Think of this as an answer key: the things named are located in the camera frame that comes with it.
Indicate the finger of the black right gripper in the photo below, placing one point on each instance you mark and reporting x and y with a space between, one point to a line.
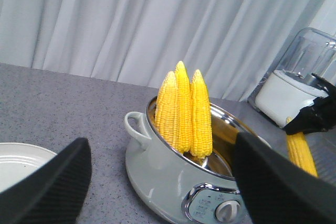
325 85
310 119

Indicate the white round plate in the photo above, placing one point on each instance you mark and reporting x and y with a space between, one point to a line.
19 160

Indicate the pale green electric pot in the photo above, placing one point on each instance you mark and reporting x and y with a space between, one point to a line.
178 187

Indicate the white blender appliance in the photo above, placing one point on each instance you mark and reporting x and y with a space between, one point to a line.
292 84

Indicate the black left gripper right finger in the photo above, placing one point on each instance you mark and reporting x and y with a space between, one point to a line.
275 190

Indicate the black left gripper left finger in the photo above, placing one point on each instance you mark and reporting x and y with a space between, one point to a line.
55 193

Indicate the grey curtain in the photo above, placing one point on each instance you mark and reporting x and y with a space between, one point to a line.
232 42

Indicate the corn cob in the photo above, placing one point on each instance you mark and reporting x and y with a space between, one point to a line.
184 103
300 154
201 117
166 115

